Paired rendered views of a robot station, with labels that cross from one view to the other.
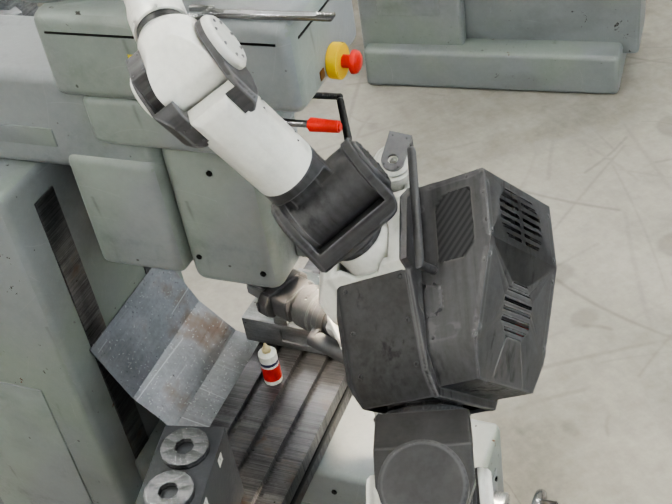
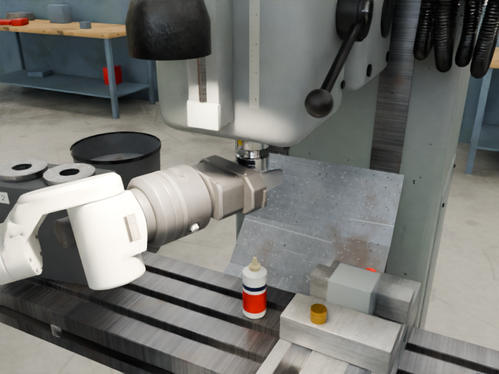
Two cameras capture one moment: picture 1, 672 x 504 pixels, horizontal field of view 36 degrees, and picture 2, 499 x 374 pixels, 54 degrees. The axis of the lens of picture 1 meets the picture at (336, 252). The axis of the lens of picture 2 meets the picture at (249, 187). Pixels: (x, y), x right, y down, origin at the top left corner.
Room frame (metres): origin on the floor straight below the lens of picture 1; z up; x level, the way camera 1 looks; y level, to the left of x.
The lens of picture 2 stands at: (1.60, -0.50, 1.51)
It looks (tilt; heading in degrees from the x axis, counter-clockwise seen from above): 24 degrees down; 88
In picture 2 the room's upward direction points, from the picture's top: straight up
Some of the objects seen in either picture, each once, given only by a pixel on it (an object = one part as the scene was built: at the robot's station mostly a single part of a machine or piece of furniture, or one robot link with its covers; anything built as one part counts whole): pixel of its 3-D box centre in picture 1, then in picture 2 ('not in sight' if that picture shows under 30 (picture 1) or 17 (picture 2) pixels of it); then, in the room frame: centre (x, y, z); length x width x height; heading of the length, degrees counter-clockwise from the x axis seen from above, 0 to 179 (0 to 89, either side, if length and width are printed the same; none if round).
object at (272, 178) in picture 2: not in sight; (267, 182); (1.64, 0.12, 1.23); 0.06 x 0.02 x 0.03; 41
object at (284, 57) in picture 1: (198, 25); not in sight; (1.63, 0.16, 1.81); 0.47 x 0.26 x 0.16; 63
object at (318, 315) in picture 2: not in sight; (318, 314); (1.71, 0.03, 1.08); 0.02 x 0.02 x 0.02
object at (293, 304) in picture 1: (300, 302); (201, 194); (1.55, 0.09, 1.23); 0.13 x 0.12 x 0.10; 131
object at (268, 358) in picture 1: (269, 361); (254, 285); (1.63, 0.18, 1.02); 0.04 x 0.04 x 0.11
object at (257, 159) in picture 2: not in sight; (252, 156); (1.62, 0.15, 1.26); 0.05 x 0.05 x 0.01
